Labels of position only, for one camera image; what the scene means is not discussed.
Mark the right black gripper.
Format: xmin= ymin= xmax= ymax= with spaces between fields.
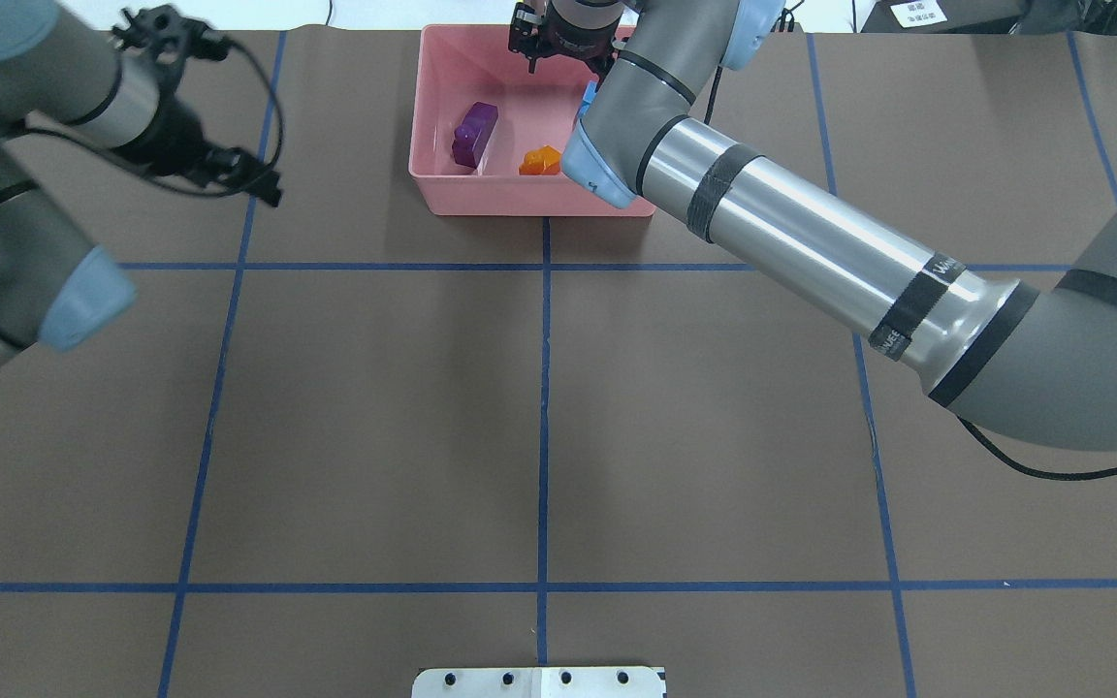
xmin=541 ymin=21 xmax=618 ymax=65

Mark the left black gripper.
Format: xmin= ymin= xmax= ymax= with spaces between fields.
xmin=128 ymin=94 xmax=283 ymax=208

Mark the orange block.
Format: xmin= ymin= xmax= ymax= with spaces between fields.
xmin=518 ymin=145 xmax=563 ymax=176

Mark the purple block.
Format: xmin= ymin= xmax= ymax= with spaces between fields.
xmin=451 ymin=101 xmax=499 ymax=169

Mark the small blue block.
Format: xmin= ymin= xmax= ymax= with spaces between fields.
xmin=573 ymin=80 xmax=599 ymax=122

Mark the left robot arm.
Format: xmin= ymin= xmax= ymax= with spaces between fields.
xmin=0 ymin=1 xmax=285 ymax=369

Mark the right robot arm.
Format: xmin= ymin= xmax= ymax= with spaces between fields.
xmin=561 ymin=1 xmax=1117 ymax=452

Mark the pink plastic box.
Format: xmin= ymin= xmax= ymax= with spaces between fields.
xmin=408 ymin=25 xmax=655 ymax=217

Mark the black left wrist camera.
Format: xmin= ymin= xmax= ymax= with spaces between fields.
xmin=112 ymin=4 xmax=233 ymax=63

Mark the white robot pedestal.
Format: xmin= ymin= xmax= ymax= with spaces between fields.
xmin=411 ymin=666 xmax=668 ymax=697

